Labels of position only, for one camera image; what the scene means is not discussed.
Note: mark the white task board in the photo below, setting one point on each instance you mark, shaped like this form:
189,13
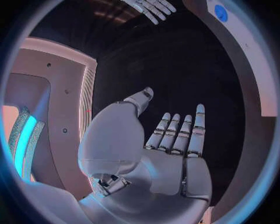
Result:
247,73

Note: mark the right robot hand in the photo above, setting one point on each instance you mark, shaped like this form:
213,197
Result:
153,10

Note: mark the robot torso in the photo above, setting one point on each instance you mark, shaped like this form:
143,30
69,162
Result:
63,98

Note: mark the blue round peg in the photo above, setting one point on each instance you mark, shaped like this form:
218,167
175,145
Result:
221,13

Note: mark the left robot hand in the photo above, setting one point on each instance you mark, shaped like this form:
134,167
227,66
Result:
135,171

